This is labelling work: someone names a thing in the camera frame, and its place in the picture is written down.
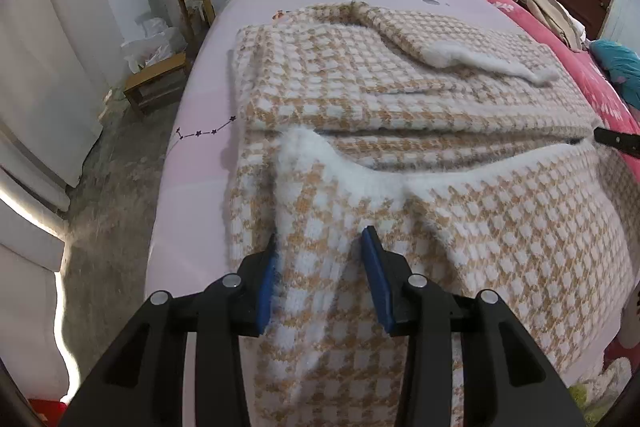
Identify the white curtain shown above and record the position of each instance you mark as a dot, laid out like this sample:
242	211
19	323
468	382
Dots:
50	82

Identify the beige folded clothes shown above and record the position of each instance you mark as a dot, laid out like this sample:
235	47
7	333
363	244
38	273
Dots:
540	2

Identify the red box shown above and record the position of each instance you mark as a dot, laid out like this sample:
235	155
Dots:
45	409

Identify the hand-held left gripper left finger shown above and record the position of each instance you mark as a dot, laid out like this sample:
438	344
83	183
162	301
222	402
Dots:
267	287

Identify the red floral blanket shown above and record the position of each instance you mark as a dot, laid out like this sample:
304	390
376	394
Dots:
595	79

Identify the pink printed bed sheet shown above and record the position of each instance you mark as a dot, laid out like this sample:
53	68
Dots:
210	97

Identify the beige white houndstooth coat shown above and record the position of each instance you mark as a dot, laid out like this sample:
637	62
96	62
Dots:
450	107

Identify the small wooden stool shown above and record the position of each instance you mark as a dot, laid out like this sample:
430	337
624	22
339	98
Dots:
155	74

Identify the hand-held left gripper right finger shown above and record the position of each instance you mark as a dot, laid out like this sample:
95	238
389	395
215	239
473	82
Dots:
377	277

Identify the white cloth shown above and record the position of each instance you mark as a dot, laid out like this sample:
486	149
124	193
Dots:
575	24

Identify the green fluffy rug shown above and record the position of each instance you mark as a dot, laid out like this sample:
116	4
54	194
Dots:
585	399

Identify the teal cloth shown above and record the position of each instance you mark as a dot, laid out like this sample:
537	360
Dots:
617	62

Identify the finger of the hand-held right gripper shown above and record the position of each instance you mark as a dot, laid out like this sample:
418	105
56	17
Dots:
617	140

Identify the white plastic bags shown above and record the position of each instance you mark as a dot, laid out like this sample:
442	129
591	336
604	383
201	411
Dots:
150	42

